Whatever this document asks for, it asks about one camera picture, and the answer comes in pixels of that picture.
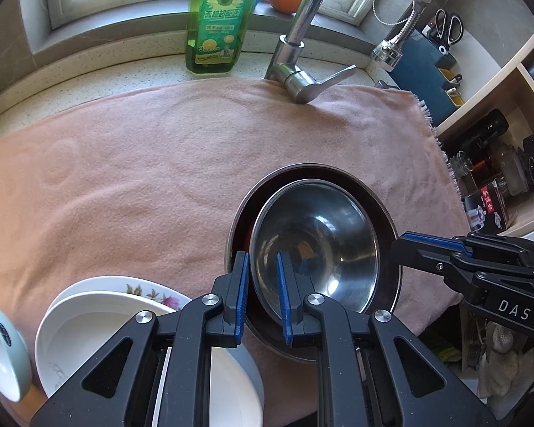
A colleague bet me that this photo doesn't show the chrome pull-out sprayer hose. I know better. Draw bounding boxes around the chrome pull-out sprayer hose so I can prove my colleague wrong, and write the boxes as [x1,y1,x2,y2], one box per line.
[370,0,437,73]

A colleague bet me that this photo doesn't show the large stainless steel bowl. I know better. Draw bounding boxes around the large stainless steel bowl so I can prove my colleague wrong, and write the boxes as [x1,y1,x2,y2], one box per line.
[226,162,404,364]

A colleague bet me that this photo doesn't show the metal bead chain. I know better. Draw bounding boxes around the metal bead chain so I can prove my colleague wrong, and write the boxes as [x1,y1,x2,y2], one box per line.
[369,0,417,27]

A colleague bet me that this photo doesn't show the small stainless steel bowl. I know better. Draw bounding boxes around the small stainless steel bowl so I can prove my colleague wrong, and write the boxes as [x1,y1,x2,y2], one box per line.
[248,179,380,316]

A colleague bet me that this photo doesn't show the dark bottle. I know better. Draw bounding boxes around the dark bottle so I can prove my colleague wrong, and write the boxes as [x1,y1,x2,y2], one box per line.
[455,108,511,162]

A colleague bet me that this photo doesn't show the green dish soap bottle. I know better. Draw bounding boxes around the green dish soap bottle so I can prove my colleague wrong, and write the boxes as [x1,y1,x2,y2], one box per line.
[185,0,263,76]

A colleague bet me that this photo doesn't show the black and red box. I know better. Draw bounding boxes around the black and red box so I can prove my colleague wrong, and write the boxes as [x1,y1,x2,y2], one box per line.
[462,181,518,233]

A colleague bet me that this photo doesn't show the chrome faucet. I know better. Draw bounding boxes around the chrome faucet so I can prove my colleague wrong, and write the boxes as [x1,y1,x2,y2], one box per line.
[264,0,357,105]

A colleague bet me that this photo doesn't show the black handled scissors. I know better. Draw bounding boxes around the black handled scissors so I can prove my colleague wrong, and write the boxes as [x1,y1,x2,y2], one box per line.
[428,8,465,48]

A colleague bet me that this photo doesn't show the light blue bowl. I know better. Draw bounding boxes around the light blue bowl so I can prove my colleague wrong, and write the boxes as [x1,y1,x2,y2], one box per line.
[0,300,33,403]

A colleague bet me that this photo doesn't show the small glass cup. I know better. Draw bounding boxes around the small glass cup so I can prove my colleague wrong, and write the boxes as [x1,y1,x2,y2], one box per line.
[449,150,473,179]

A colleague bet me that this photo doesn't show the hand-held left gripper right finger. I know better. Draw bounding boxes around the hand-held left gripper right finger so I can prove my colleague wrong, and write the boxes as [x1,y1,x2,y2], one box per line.
[276,250,502,427]

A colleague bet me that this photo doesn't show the pink floral bowl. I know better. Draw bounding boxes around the pink floral bowl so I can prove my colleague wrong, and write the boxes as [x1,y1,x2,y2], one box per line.
[49,275,193,317]

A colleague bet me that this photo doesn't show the dark blue knife block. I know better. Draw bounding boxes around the dark blue knife block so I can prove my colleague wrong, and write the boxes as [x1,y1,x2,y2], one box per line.
[391,35,466,119]

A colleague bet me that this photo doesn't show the person's right hand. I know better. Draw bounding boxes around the person's right hand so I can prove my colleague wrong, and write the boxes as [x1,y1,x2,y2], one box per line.
[476,324,534,405]

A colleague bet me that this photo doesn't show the orange tangerine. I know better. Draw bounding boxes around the orange tangerine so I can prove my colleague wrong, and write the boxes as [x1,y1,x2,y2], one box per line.
[268,0,304,14]

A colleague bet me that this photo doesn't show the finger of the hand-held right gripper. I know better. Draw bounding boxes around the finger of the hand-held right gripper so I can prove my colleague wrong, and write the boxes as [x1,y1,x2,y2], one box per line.
[391,230,473,275]
[465,232,534,274]

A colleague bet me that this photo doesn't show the clear glass jar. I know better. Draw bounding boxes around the clear glass jar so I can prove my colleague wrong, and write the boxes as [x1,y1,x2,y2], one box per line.
[493,142,531,197]

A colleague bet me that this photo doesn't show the white plate with grey leaves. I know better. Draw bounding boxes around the white plate with grey leaves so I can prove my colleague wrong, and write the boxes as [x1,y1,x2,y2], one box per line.
[35,290,266,427]

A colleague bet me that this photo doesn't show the pink towel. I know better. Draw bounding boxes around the pink towel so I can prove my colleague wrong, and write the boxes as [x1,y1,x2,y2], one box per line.
[0,77,472,421]

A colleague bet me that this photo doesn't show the beige shelf unit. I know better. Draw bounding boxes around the beige shelf unit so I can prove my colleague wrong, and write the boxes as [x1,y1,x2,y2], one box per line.
[435,26,534,241]

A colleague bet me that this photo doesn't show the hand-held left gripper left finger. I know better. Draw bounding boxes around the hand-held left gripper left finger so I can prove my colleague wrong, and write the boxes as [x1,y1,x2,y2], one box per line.
[29,250,251,427]

